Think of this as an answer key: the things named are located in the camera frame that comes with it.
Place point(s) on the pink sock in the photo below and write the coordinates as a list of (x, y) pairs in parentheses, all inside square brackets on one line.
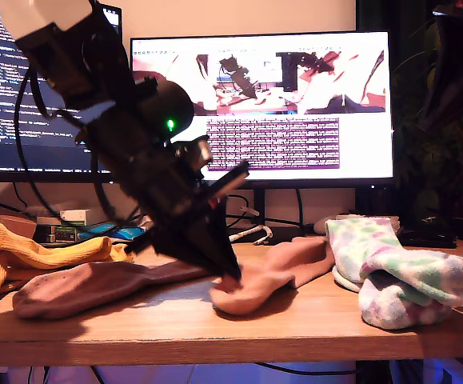
[(95, 284), (271, 276)]

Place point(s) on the pastel tie-dye sock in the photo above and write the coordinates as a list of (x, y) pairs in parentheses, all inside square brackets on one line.
[(415, 268), (387, 312)]

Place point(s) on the blue packet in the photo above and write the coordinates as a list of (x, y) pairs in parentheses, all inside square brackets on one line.
[(103, 231)]

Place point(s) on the white game controller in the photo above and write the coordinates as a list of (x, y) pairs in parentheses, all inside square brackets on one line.
[(320, 227)]

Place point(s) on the green houseplant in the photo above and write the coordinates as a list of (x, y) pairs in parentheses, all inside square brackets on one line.
[(447, 168)]

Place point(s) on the white and green box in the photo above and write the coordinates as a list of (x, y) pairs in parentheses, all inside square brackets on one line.
[(75, 218)]

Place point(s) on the green box stack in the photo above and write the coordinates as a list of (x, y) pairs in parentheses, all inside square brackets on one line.
[(65, 234)]

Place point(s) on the black monitor bright screen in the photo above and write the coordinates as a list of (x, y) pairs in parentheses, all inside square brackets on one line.
[(355, 160)]

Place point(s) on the black wallet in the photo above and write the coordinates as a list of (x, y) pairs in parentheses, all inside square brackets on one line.
[(427, 238)]

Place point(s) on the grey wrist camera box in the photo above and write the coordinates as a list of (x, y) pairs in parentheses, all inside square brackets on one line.
[(199, 154)]

